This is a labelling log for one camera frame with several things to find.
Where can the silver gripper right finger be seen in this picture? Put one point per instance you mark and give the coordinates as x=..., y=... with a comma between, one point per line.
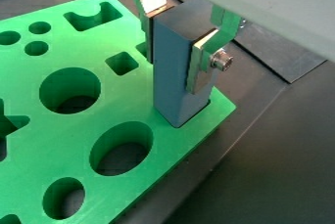
x=209, y=53

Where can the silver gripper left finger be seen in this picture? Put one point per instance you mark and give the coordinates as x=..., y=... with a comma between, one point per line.
x=146, y=3

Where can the blue rectangular block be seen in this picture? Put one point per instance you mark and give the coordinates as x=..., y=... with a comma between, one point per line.
x=177, y=29

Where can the green shape sorting board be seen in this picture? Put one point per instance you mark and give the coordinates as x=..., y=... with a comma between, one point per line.
x=88, y=145

